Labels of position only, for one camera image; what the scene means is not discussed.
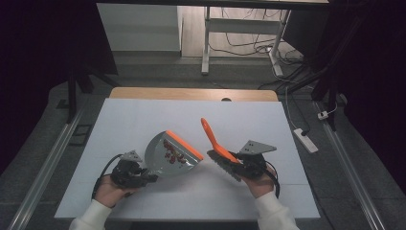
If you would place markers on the person's right hand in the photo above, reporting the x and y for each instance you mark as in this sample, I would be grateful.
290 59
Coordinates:
260 187

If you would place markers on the orange brush with dark bristles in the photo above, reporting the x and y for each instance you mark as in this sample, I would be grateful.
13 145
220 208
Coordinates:
220 150

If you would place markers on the black metal stand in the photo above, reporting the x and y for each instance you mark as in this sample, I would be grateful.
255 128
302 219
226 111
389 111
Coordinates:
72 92
332 80

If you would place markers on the white cabinet panel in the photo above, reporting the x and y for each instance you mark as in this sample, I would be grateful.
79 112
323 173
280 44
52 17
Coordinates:
140 28

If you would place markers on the dark curtain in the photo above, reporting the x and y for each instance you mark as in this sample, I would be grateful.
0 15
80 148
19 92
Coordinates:
32 64
376 80

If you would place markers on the white table cover board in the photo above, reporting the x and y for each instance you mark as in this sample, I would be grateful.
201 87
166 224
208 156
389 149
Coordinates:
198 198

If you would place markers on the small white adapter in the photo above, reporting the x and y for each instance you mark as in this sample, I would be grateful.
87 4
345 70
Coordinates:
323 115

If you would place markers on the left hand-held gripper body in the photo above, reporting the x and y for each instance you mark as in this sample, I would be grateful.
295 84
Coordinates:
127 172

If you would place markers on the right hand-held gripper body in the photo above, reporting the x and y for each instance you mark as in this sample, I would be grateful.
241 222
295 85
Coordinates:
253 159

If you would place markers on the pile of red kidney beans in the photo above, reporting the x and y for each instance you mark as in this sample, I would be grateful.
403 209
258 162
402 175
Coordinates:
172 153

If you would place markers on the white desk frame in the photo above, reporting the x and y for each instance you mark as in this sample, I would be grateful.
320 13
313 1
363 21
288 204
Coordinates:
239 25

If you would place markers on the metal floor rail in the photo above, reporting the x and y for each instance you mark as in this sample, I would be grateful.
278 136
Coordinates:
351 172
44 166

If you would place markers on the wooden table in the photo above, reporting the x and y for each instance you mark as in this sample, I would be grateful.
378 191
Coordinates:
191 94

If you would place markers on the grey dustpan with orange edge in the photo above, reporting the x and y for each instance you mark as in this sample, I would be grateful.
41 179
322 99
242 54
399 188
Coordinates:
159 163

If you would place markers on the person's left hand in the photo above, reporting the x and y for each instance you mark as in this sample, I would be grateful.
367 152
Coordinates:
110 191

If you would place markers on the white power strip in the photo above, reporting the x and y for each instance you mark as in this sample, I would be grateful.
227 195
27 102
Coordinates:
305 140

